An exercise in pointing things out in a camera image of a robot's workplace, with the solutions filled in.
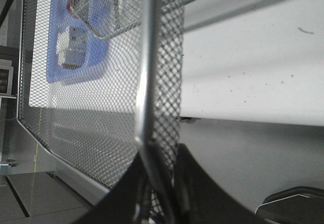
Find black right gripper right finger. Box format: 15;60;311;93
174;144;262;223

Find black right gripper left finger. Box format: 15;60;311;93
74;144;152;223

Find white circuit breaker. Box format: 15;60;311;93
56;26;88;69

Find blue plastic tray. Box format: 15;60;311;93
46;0;120;84

